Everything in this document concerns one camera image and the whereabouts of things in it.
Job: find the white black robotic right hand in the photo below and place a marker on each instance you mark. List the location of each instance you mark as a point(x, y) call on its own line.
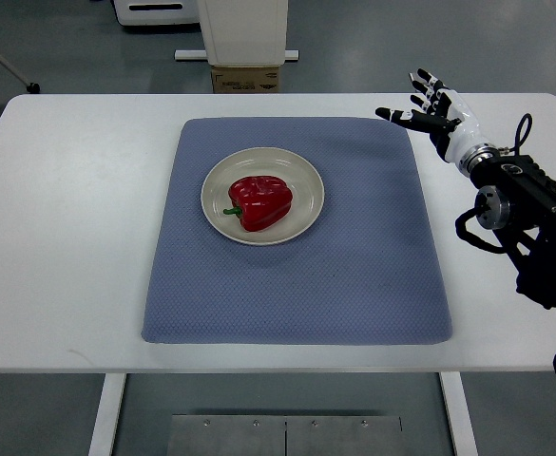
point(442, 113)

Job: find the red bell pepper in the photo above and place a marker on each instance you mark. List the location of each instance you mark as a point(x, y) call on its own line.
point(259, 201)

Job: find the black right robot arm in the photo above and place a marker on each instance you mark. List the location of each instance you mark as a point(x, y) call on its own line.
point(514, 213)

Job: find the cream round plate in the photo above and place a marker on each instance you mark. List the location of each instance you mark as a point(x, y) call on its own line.
point(299, 176)

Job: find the metal floor plate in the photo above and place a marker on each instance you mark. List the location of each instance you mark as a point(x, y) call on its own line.
point(285, 435)

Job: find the blue textured mat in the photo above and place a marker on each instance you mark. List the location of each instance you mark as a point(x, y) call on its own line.
point(365, 273)

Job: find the cardboard box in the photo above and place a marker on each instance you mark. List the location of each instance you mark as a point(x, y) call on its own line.
point(245, 80)

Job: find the white table leg right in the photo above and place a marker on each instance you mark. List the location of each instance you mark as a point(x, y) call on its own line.
point(456, 406)

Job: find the white table leg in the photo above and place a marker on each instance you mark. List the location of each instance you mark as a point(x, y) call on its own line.
point(108, 415)
point(456, 406)

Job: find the white machine with slot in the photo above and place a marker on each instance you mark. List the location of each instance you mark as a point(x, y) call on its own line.
point(132, 13)

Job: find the white table leg left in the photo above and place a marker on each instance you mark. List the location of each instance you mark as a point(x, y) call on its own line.
point(108, 415)

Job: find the white pedestal column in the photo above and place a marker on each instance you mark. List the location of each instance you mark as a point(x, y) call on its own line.
point(242, 33)

